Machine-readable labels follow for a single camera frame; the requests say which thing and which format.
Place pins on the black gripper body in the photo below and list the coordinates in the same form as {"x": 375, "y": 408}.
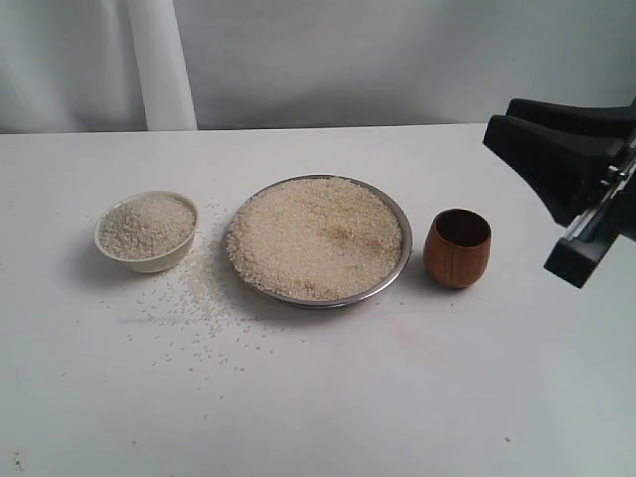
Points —
{"x": 589, "y": 237}

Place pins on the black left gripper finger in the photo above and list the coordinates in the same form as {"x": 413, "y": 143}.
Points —
{"x": 569, "y": 169}

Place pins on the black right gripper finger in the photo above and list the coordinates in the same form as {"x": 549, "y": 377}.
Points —
{"x": 536, "y": 121}

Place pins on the brown wooden cup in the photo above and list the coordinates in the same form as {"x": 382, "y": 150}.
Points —
{"x": 457, "y": 248}

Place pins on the rice in steel plate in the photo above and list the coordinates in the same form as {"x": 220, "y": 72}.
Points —
{"x": 315, "y": 238}

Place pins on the spilled rice on table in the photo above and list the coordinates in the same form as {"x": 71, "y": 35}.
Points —
{"x": 192, "y": 334}

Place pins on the small cream ceramic bowl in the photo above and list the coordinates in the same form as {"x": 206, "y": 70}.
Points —
{"x": 157, "y": 263}

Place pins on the rice in small bowl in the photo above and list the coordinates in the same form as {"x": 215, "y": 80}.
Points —
{"x": 146, "y": 227}

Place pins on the round steel plate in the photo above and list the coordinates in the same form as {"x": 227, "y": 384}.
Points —
{"x": 318, "y": 302}

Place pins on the white backdrop cloth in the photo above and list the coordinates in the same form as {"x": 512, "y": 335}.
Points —
{"x": 95, "y": 66}

